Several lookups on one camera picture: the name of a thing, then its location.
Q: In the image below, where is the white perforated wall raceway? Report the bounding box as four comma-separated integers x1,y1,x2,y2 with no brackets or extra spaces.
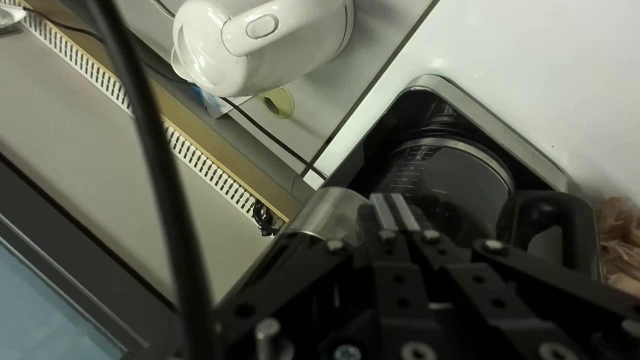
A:
18,6,287,237

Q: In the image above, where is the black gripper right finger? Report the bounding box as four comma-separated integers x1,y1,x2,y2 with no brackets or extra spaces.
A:
389,190,640,360

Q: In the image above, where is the brown paper filter bag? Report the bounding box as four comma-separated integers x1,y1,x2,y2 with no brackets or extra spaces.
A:
594,193,640,299

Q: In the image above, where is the glass coffee carafe black handle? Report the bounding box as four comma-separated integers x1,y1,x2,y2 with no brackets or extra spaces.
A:
381,132,604,278

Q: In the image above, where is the white electric kettle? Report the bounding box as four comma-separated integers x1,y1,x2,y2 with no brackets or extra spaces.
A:
168,0,356,100

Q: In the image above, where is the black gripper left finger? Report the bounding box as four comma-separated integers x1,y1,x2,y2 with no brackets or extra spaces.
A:
212,190,419,360

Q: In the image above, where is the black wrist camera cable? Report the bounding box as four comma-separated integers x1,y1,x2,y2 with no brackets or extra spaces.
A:
79,0,224,360

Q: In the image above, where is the black and steel coffee machine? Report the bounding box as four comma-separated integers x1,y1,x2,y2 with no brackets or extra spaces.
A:
211,71,607,360

